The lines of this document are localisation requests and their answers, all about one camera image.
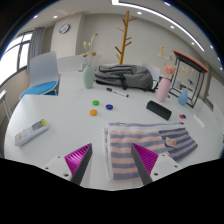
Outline grey curtain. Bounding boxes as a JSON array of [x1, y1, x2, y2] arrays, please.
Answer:
[[26, 26, 46, 66]]

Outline round wall clock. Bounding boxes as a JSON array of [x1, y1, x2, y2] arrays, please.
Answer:
[[58, 23, 71, 35]]

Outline wooden coat rack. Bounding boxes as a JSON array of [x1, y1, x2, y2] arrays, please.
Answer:
[[114, 9, 138, 65]]

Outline striped pink grey towel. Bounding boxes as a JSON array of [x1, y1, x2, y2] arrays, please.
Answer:
[[101, 121, 199, 182]]

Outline small blue vase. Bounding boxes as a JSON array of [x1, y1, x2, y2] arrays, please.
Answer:
[[177, 88, 189, 107]]

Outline black rectangular box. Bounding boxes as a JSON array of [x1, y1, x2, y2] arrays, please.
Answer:
[[145, 100, 173, 121]]

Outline ceiling spot lights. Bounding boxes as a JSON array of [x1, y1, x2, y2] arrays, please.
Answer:
[[33, 1, 223, 63]]

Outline black white marker pen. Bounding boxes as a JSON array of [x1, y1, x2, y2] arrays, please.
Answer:
[[106, 87, 130, 98]]

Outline white side desk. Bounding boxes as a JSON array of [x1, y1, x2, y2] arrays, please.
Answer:
[[0, 89, 14, 126]]

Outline green vase with dried flowers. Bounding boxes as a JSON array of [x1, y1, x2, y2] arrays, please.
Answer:
[[81, 32, 100, 90]]

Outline black frame orange top table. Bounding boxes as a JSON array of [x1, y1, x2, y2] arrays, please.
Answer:
[[169, 49, 210, 109]]

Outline window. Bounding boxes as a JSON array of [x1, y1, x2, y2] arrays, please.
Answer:
[[0, 30, 34, 88]]

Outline ceiling light strip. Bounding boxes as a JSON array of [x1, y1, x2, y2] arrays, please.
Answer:
[[111, 0, 206, 53]]

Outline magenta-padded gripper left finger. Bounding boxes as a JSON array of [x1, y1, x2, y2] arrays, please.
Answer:
[[41, 143, 94, 186]]

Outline white remote control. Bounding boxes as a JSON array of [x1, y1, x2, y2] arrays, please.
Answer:
[[13, 118, 50, 147]]

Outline grey backpack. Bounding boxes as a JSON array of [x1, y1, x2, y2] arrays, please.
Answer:
[[94, 64, 159, 93]]

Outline white chair with blue seat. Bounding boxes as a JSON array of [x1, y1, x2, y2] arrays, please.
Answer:
[[18, 50, 61, 100]]

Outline pink vase with flowers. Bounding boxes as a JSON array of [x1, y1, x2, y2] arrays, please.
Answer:
[[155, 45, 178, 103]]

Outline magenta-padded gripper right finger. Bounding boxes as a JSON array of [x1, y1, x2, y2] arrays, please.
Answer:
[[130, 143, 183, 186]]

